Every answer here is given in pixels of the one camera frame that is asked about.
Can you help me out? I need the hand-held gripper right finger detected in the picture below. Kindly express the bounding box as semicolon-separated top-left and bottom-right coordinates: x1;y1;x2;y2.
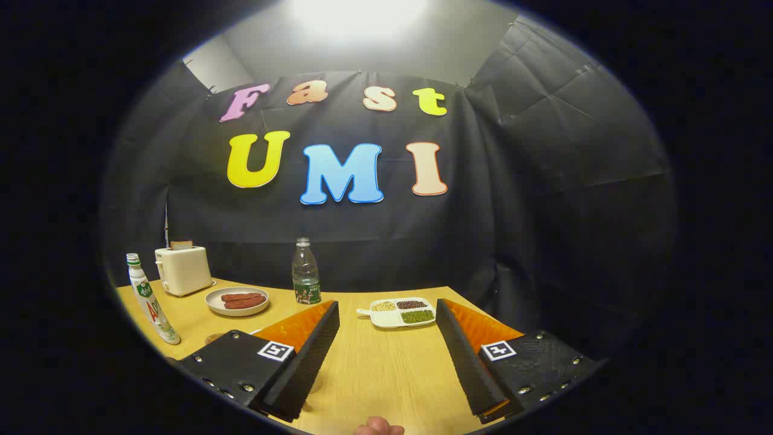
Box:
436;298;605;425

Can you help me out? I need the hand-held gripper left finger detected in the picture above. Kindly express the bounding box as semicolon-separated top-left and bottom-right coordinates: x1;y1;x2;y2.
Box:
175;300;340;424

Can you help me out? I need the white juice bottle green label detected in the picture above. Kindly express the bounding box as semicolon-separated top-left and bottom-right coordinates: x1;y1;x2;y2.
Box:
126;253;181;346

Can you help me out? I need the clear water bottle green label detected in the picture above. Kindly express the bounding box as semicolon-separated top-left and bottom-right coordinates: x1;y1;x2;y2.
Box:
292;237;322;305

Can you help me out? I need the wooden table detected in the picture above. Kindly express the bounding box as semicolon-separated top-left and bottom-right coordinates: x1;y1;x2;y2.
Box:
115;278;526;435

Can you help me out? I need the white divided tray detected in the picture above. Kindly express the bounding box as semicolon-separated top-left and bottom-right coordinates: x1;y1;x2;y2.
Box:
356;297;437;329

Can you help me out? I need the white round plate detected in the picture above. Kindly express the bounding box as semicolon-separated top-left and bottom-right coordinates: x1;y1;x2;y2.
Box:
205;286;271;317

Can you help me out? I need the cream toaster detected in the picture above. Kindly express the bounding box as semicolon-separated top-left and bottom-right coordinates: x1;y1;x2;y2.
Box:
155;245;214;297

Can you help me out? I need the black backdrop cloth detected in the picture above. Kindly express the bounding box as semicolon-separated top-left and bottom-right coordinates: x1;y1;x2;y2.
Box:
100;15;677;363

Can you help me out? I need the ceiling light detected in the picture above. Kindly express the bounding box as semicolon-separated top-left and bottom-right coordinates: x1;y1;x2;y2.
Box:
290;0;429;37

